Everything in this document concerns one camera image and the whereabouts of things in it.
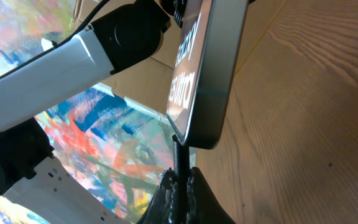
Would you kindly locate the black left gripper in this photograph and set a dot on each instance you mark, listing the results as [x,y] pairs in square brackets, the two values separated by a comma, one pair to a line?
[185,13]

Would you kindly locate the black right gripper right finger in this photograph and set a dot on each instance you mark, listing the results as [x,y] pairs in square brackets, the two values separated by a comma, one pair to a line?
[203,206]

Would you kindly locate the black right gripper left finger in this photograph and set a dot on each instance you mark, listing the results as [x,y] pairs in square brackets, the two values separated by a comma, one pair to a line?
[161,208]

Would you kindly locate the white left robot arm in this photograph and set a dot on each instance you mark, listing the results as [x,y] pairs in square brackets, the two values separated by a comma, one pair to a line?
[30,175]

